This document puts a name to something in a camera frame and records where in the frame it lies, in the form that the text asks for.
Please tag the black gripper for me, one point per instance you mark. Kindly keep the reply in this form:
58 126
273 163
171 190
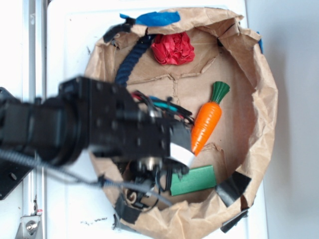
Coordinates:
122 131

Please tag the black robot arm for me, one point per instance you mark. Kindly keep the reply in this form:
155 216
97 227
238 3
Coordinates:
59 128

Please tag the orange plastic toy carrot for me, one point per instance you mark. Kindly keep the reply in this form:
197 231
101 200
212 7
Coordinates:
208 117

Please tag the green rectangular block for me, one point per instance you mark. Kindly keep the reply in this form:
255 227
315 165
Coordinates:
197 179

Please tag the black tape piece bottom left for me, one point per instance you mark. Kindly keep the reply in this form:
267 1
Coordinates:
125 212

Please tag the black tape piece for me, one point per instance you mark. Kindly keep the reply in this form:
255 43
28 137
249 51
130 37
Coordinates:
125 212
119 28
232 188
228 225

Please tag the crumpled red paper ball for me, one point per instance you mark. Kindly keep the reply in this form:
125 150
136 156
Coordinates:
173 49

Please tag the brown paper bag tray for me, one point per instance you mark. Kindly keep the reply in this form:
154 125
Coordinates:
244 137

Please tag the white plastic board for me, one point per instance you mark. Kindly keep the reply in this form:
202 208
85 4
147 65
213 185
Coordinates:
73 27

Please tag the black tape piece top left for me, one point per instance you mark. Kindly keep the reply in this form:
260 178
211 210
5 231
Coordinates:
119 28

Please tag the black tape piece bottom right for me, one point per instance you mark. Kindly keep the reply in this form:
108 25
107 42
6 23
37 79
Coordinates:
228 225

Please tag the blue tape piece right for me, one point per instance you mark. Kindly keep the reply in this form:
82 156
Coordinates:
260 42

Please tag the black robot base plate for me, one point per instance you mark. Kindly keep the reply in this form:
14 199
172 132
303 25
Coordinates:
8 179

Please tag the metal corner bracket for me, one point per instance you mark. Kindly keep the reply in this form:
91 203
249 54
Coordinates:
30 227

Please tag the aluminium extrusion rail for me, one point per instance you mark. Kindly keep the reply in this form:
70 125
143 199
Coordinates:
34 19

